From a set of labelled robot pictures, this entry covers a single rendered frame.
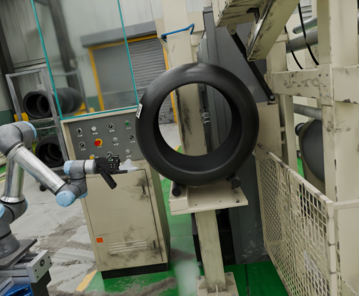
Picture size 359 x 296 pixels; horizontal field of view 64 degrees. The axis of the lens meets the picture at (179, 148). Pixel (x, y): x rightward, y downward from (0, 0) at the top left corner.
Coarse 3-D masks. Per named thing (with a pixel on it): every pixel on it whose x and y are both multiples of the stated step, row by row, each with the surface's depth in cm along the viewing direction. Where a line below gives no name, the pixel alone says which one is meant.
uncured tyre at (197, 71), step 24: (168, 72) 126; (192, 72) 123; (216, 72) 124; (144, 96) 129; (240, 96) 125; (144, 120) 128; (240, 120) 154; (144, 144) 131; (168, 144) 160; (240, 144) 129; (168, 168) 132; (192, 168) 158; (216, 168) 132
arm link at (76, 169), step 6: (66, 162) 143; (72, 162) 143; (78, 162) 143; (84, 162) 143; (66, 168) 142; (72, 168) 142; (78, 168) 142; (84, 168) 142; (66, 174) 144; (72, 174) 143; (78, 174) 143; (84, 174) 144
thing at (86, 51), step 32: (32, 0) 181; (64, 0) 181; (96, 0) 181; (64, 32) 186; (96, 32) 185; (64, 64) 190; (96, 64) 190; (128, 64) 190; (64, 96) 195; (96, 96) 195; (128, 96) 194
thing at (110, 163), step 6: (96, 156) 146; (108, 156) 145; (114, 156) 145; (96, 162) 143; (102, 162) 143; (108, 162) 141; (114, 162) 141; (96, 168) 142; (102, 168) 144; (108, 168) 142; (114, 168) 143
